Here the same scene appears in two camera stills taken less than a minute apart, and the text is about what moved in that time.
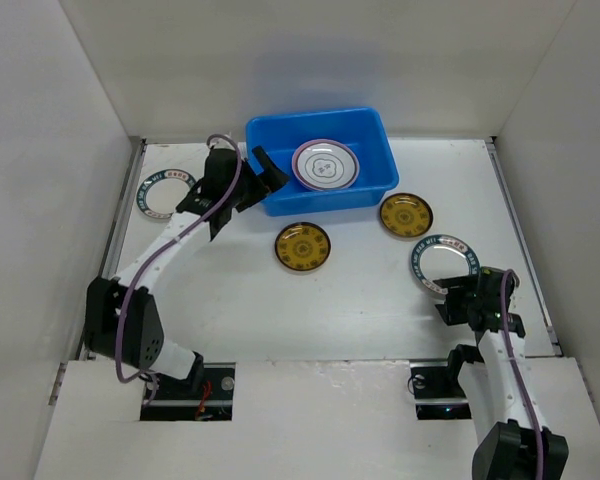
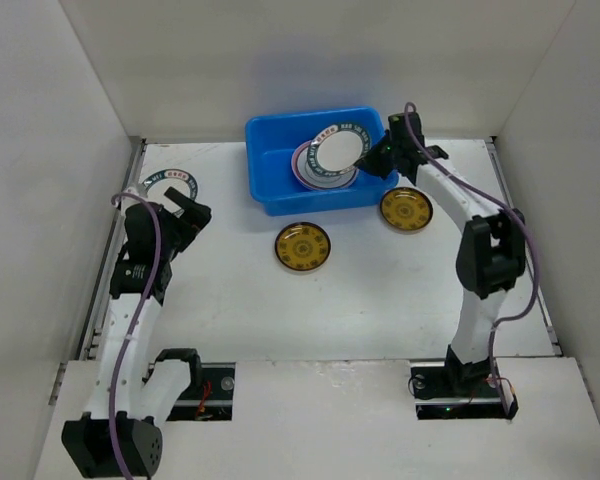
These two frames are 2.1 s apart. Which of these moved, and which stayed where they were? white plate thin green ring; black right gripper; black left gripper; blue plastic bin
Moved: black left gripper; black right gripper
Stayed: white plate thin green ring; blue plastic bin
